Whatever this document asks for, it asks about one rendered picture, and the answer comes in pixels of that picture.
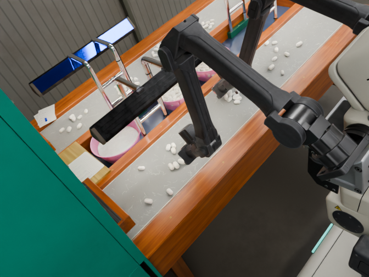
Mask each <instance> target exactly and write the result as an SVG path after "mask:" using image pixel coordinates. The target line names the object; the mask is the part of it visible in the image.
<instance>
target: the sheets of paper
mask: <svg viewBox="0 0 369 277"><path fill-rule="evenodd" d="M68 166H69V168H70V170H71V171H72V172H73V173H74V174H75V175H76V176H77V178H78V179H79V180H80V181H81V182H83V181H84V180H85V179H86V178H91V177H92V176H94V175H95V174H96V173H97V172H98V171H100V170H101V169H102V168H103V167H104V165H103V164H102V163H100V162H99V161H98V160H96V159H95V158H94V157H93V156H91V155H90V154H89V153H88V152H84V153H83V154H82V155H80V156H79V157H78V158H76V159H75V160H74V161H73V162H71V163H70V164H69V165H68Z"/></svg>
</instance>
